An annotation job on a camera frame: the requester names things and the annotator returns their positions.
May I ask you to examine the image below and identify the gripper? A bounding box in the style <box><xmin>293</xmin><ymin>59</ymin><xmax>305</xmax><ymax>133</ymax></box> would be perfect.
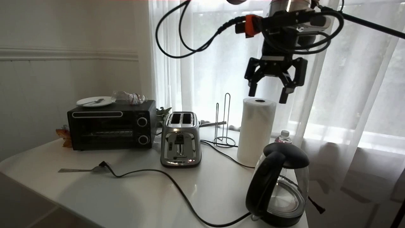
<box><xmin>244</xmin><ymin>29</ymin><xmax>317</xmax><ymax>104</ymax></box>

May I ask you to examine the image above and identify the black kettle lid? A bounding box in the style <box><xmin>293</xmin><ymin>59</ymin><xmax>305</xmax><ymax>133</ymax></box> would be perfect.
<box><xmin>263</xmin><ymin>142</ymin><xmax>310</xmax><ymax>169</ymax></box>

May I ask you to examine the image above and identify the black glass kettle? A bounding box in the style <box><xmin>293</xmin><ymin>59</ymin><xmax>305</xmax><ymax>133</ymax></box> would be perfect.
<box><xmin>245</xmin><ymin>142</ymin><xmax>311</xmax><ymax>227</ymax></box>

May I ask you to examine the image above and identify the white paper towel roll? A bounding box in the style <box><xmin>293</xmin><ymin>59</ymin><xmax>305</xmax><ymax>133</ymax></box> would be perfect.
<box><xmin>237</xmin><ymin>98</ymin><xmax>277</xmax><ymax>167</ymax></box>

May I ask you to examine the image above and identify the clear water bottle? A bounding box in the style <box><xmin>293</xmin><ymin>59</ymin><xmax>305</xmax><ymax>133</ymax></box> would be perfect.
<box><xmin>274</xmin><ymin>130</ymin><xmax>293</xmax><ymax>145</ymax></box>

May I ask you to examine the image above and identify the white sheer curtain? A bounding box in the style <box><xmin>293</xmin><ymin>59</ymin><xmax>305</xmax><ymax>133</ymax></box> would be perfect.
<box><xmin>148</xmin><ymin>0</ymin><xmax>405</xmax><ymax>228</ymax></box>

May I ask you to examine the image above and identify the green leafy decoration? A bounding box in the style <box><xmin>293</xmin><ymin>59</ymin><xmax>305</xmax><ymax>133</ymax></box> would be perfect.
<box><xmin>156</xmin><ymin>107</ymin><xmax>173</xmax><ymax>120</ymax></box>

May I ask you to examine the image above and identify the silver toaster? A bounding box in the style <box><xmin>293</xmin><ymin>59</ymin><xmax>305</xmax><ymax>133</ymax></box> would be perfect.
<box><xmin>160</xmin><ymin>111</ymin><xmax>202</xmax><ymax>168</ymax></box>

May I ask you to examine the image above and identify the crumpled clear plastic bag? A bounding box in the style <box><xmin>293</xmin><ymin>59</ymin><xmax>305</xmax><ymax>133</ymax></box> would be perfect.
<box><xmin>111</xmin><ymin>91</ymin><xmax>148</xmax><ymax>105</ymax></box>

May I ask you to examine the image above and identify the black toaster oven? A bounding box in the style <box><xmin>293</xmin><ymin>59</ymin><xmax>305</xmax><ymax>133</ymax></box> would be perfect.
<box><xmin>67</xmin><ymin>100</ymin><xmax>158</xmax><ymax>151</ymax></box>

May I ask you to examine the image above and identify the toaster oven door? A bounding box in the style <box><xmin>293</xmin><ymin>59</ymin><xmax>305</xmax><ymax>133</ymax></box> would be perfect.
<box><xmin>71</xmin><ymin>111</ymin><xmax>137</xmax><ymax>148</ymax></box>

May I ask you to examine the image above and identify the white plate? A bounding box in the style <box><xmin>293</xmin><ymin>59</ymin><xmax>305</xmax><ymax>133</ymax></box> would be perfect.
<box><xmin>76</xmin><ymin>96</ymin><xmax>116</xmax><ymax>108</ymax></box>

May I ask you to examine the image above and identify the orange artificial flower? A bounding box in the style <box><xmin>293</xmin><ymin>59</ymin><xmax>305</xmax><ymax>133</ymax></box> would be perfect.
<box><xmin>55</xmin><ymin>125</ymin><xmax>73</xmax><ymax>149</ymax></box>

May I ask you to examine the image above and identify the metal spatula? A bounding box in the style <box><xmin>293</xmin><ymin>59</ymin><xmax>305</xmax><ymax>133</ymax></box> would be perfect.
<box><xmin>58</xmin><ymin>166</ymin><xmax>108</xmax><ymax>174</ymax></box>

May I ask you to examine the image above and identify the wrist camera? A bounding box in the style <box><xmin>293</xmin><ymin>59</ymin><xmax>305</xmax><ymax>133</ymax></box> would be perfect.
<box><xmin>261</xmin><ymin>9</ymin><xmax>321</xmax><ymax>31</ymax></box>

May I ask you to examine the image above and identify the wire paper towel holder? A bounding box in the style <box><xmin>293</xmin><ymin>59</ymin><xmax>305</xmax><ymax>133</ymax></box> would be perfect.
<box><xmin>214</xmin><ymin>93</ymin><xmax>237</xmax><ymax>148</ymax></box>

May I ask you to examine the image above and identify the black cable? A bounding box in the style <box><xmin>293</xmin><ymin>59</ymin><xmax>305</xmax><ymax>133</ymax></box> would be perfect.
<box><xmin>98</xmin><ymin>161</ymin><xmax>252</xmax><ymax>228</ymax></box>
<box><xmin>308</xmin><ymin>196</ymin><xmax>326</xmax><ymax>214</ymax></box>
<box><xmin>201</xmin><ymin>139</ymin><xmax>255</xmax><ymax>169</ymax></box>

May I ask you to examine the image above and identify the toaster oven door handle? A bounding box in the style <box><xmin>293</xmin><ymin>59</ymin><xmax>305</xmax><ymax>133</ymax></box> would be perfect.
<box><xmin>72</xmin><ymin>111</ymin><xmax>123</xmax><ymax>118</ymax></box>

